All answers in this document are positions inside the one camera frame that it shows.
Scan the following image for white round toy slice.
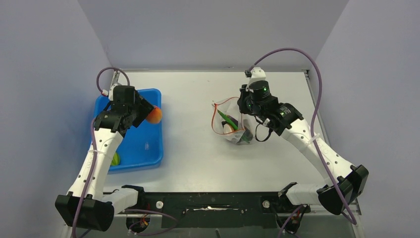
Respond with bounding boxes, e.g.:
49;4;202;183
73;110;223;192
223;123;235;134

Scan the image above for green toy chili pepper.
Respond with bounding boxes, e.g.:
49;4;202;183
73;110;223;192
216;110;250;144

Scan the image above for green toy leaf vegetable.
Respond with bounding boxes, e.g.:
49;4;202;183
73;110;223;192
110;153;121;166

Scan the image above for clear zip top bag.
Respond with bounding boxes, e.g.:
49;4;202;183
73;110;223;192
211;97;255;144

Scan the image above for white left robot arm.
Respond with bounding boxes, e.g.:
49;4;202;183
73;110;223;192
55;85;154;232

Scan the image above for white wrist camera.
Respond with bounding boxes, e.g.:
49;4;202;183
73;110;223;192
245;67;266;88
101;83;119;101

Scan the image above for red yellow toy peach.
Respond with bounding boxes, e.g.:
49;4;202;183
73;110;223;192
146;106;162;124

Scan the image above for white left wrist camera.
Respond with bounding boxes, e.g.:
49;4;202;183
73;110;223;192
101;83;119;101

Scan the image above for purple toy eggplant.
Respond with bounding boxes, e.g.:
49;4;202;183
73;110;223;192
226;115;238;130

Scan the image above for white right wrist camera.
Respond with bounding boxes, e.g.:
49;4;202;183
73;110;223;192
245;67;266;88

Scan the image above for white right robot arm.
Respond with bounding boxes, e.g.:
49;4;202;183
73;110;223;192
238;80;369;215

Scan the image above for blue plastic bin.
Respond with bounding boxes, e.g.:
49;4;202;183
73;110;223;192
94;89;163;174

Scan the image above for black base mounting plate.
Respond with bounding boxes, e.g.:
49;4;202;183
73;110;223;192
133;192;297;229

